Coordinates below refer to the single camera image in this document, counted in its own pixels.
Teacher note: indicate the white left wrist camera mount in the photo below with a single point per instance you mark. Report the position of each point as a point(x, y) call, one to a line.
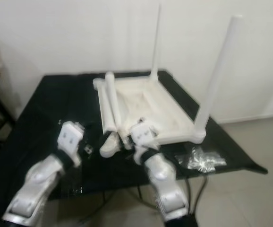
point(72, 138)

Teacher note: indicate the black table cloth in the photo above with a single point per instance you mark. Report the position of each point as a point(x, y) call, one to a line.
point(32, 123)

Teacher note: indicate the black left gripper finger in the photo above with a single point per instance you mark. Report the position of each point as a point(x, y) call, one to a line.
point(105, 137)

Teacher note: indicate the white plastic table top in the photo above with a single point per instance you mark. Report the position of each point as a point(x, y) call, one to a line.
point(155, 106)

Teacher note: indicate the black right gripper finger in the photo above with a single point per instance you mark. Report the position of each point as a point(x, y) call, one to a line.
point(143, 121)

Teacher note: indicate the clear tape strip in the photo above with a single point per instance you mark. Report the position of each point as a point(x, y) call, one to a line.
point(200, 160)

